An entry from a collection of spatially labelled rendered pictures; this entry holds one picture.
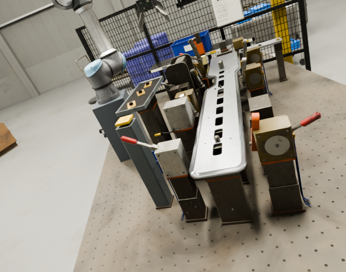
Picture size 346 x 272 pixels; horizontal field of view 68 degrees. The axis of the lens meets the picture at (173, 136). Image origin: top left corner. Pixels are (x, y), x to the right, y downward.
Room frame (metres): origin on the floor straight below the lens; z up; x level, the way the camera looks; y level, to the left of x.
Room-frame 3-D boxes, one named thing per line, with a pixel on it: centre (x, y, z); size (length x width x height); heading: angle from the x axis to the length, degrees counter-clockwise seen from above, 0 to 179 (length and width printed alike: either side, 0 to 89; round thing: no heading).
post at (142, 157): (0.96, 0.15, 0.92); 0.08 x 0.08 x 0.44; 69
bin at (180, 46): (2.22, -0.44, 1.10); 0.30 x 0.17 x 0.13; 61
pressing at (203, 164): (1.27, -0.34, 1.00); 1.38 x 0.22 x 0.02; 159
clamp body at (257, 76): (1.28, -0.53, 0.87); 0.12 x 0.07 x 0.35; 69
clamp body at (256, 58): (1.60, -0.69, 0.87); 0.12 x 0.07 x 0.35; 69
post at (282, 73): (1.73, -0.92, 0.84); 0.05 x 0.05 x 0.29; 69
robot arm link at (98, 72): (1.60, 0.27, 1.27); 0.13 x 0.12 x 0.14; 131
